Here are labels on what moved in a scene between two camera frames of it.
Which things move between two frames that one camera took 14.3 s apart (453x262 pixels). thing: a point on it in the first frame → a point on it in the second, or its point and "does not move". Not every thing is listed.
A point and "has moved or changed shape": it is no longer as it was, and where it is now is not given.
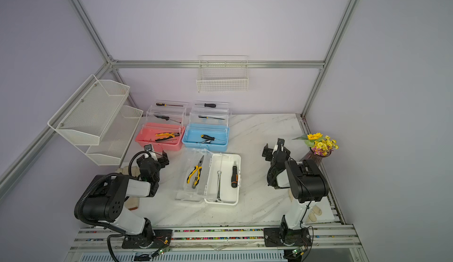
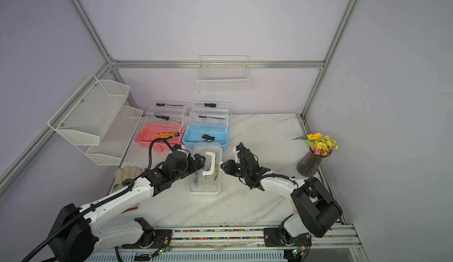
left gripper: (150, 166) → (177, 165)
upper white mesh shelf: (87, 115) does not move
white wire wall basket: (218, 73) does not move
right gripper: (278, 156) → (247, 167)
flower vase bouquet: (321, 146) does not move
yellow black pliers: (197, 170) → (216, 173)
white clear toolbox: (212, 178) has moved or changed shape
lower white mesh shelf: (115, 141) does not move
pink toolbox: (163, 128) does not move
